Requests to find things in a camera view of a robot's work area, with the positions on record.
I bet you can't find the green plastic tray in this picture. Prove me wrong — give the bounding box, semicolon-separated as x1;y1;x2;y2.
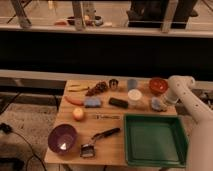
123;114;188;168

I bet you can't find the red bowl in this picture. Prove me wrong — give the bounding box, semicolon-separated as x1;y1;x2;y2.
149;77;168;95

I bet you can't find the black floor cable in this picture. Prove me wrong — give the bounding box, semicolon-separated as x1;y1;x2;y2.
0;122;48;171

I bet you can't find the blue sponge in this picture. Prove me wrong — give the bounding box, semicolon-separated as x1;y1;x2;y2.
84;97;102;108

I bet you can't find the blue grey cup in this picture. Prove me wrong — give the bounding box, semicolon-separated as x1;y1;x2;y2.
127;79;138;91

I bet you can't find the brown grape bunch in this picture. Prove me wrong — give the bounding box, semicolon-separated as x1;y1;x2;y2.
86;81;108;96

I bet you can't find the blue grey towel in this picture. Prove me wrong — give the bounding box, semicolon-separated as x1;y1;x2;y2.
151;97;167;112

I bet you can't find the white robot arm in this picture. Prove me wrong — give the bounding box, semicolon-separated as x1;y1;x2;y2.
163;75;213;171

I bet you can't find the orange carrot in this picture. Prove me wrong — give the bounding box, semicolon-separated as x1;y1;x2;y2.
64;96;84;106

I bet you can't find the purple bowl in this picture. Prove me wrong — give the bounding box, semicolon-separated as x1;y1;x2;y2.
48;124;77;155

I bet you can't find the black rectangular block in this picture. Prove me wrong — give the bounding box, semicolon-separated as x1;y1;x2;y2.
108;98;128;108

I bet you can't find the black handled metal scraper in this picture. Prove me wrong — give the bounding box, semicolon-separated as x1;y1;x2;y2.
80;128;120;158

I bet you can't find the small metal cup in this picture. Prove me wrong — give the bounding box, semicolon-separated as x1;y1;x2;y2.
109;79;119;90

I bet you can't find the white lidded plastic container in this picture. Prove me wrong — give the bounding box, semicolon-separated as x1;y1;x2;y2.
128;89;142;108

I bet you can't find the clear ruler strip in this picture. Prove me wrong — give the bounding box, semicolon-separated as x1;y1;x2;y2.
94;115;120;119

